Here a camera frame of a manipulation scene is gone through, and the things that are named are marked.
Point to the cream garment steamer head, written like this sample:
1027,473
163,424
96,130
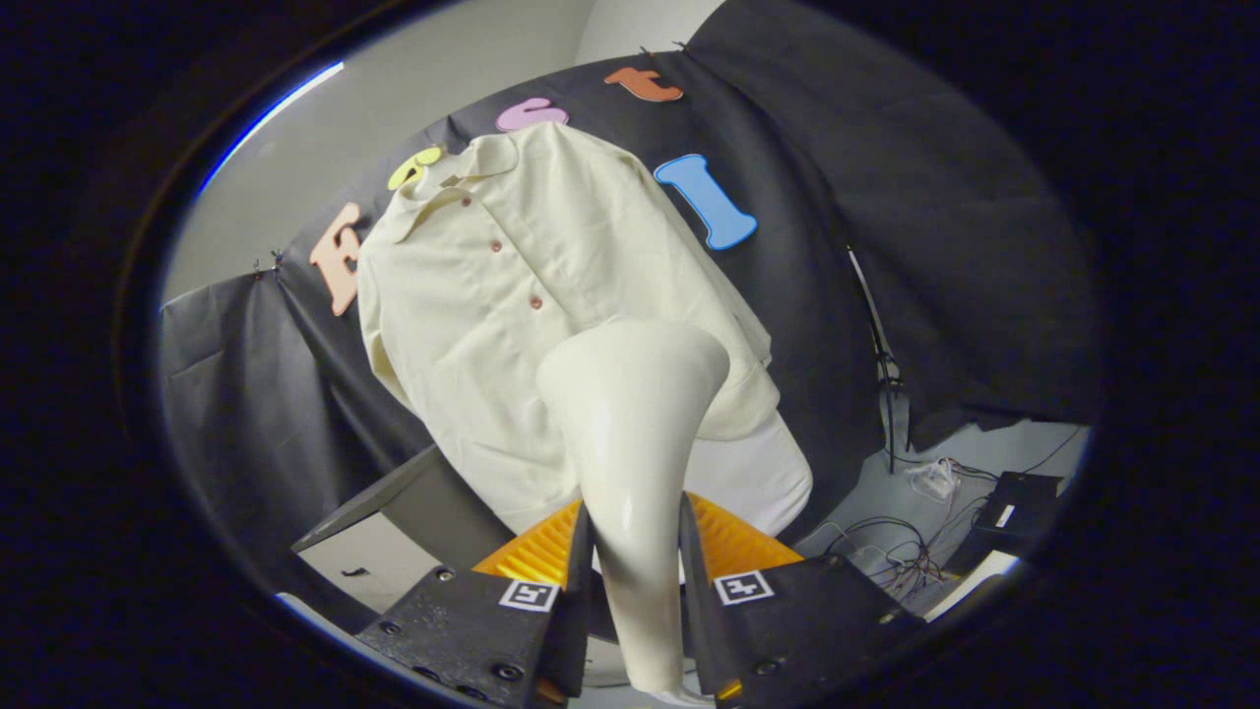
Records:
630,414

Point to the grey-topped drawer cabinet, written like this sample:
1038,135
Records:
433,502

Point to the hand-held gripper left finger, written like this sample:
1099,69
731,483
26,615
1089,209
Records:
576,611

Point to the clear plastic bag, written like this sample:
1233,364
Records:
933,481

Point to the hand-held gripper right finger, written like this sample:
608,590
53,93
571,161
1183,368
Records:
694,611

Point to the white mannequin torso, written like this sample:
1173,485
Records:
768,483

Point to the cream button-up shirt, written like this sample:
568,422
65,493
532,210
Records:
472,315

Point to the thin metal pole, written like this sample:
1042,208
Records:
879,345

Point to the black backdrop cloth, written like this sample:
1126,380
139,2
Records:
935,246

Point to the black box device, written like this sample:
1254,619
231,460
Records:
1019,497

